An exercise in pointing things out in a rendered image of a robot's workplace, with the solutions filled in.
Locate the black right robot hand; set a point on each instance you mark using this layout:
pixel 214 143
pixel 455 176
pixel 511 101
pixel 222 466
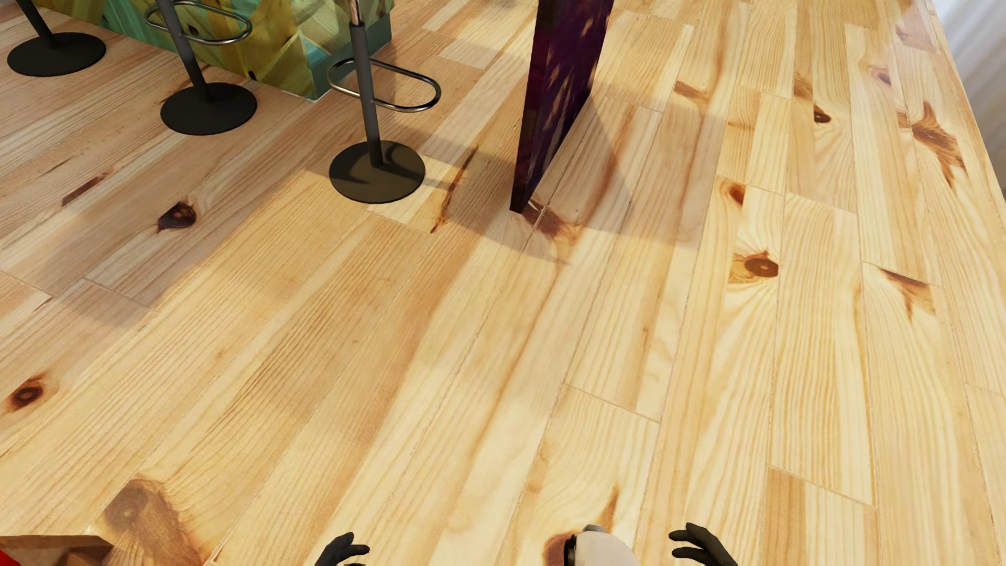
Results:
pixel 703 548

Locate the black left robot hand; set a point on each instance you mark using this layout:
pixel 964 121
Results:
pixel 339 551

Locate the black metal bar stool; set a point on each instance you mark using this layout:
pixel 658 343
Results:
pixel 56 53
pixel 207 107
pixel 376 169

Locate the red wooden furniture corner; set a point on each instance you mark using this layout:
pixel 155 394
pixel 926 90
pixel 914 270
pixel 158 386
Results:
pixel 47 552

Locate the dark purple patterned panel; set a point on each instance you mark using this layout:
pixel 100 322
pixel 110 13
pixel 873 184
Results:
pixel 554 94

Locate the green yellow patterned counter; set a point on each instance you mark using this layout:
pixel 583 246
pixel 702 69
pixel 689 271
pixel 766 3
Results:
pixel 275 39

